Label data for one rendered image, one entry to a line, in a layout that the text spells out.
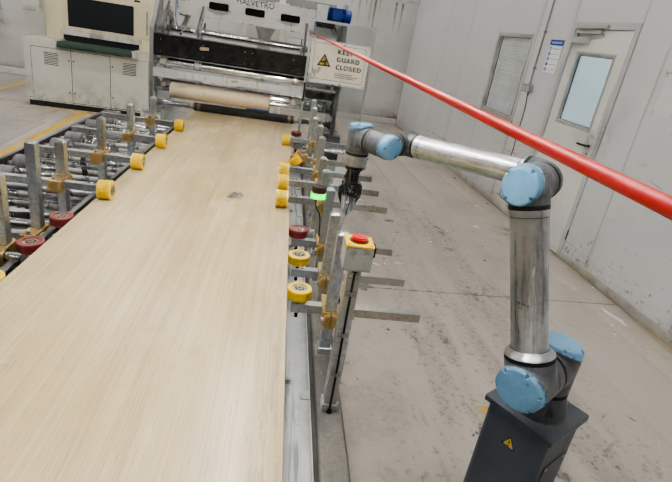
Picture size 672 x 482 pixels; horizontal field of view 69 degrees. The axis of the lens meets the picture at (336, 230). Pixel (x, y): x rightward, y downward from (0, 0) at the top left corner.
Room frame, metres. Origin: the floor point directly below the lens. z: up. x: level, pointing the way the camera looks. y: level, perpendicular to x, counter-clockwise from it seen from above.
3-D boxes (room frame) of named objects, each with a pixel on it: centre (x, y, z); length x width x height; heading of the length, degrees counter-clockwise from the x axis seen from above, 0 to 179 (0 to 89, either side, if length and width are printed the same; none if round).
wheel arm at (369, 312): (1.42, -0.11, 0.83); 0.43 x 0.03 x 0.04; 98
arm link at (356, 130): (1.87, -0.03, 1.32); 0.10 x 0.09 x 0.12; 46
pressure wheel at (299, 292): (1.39, 0.09, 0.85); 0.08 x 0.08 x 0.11
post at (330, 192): (1.86, 0.05, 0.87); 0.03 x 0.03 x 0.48; 8
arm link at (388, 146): (1.80, -0.12, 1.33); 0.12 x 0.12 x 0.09; 46
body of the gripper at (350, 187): (1.86, -0.03, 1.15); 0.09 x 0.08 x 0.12; 8
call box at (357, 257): (1.11, -0.06, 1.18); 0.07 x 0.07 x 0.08; 8
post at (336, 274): (1.36, -0.02, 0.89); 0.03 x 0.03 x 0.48; 8
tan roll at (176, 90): (4.12, 0.92, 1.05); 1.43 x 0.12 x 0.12; 98
